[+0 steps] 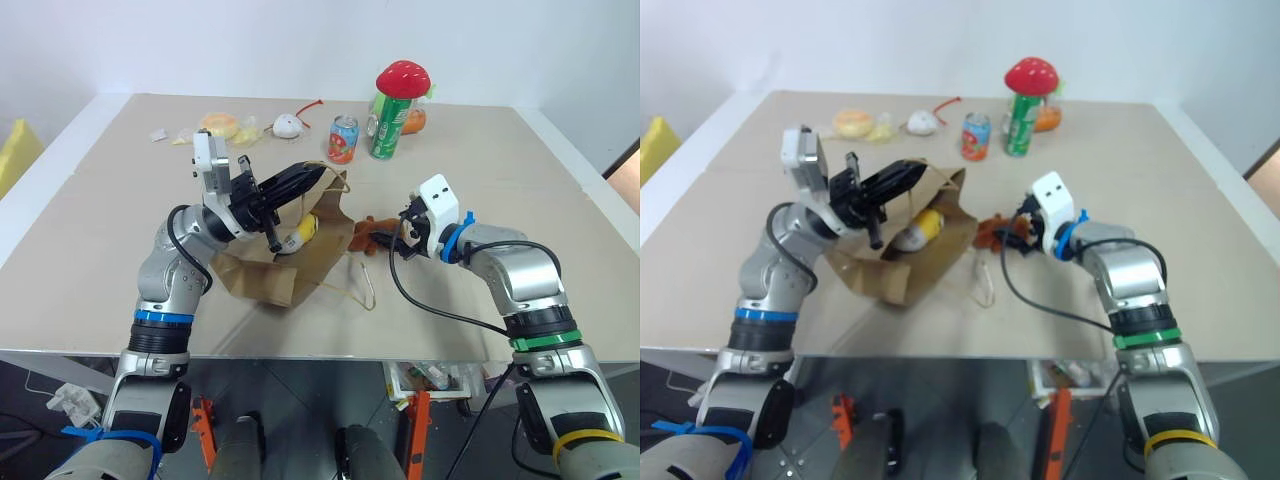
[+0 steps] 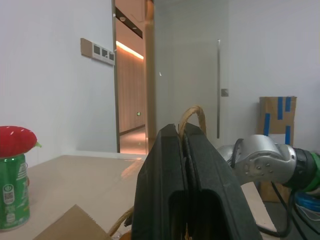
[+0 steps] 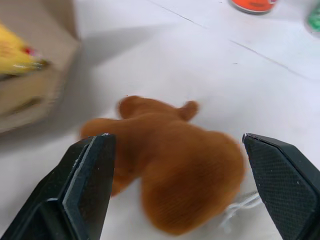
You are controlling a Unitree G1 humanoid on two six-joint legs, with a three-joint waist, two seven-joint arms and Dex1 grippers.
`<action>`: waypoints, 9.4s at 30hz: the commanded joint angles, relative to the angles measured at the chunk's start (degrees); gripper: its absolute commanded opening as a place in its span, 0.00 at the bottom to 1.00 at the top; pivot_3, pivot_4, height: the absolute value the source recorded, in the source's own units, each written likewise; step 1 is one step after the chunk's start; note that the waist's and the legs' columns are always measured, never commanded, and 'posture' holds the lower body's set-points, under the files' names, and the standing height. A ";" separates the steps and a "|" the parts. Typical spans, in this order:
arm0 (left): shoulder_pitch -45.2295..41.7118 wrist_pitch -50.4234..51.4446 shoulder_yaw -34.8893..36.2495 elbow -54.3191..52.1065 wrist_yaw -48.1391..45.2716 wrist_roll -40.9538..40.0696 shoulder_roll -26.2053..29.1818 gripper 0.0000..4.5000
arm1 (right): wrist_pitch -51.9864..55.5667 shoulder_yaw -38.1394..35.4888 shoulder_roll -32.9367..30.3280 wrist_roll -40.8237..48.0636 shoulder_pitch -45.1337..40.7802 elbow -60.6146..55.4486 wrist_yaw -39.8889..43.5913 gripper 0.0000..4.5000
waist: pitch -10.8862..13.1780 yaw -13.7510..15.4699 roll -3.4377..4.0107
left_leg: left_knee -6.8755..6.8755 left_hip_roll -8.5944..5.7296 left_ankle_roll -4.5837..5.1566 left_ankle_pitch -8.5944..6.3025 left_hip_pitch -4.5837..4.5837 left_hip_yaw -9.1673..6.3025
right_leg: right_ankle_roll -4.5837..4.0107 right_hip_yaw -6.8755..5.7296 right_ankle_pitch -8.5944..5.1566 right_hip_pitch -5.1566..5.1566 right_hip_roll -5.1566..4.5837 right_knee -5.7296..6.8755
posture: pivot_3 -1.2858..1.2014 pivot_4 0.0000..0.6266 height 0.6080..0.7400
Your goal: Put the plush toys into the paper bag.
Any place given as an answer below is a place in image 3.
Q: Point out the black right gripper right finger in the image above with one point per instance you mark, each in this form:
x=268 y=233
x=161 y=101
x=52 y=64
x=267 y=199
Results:
x=282 y=185

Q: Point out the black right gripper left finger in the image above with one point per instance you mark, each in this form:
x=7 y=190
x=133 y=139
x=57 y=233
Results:
x=75 y=190

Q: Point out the brown plush bear toy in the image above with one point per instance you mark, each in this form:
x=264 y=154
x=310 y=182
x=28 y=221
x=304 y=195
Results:
x=180 y=162

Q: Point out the green bottle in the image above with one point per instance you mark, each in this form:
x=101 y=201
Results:
x=314 y=20

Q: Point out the orange can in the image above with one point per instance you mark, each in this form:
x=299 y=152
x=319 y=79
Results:
x=252 y=5

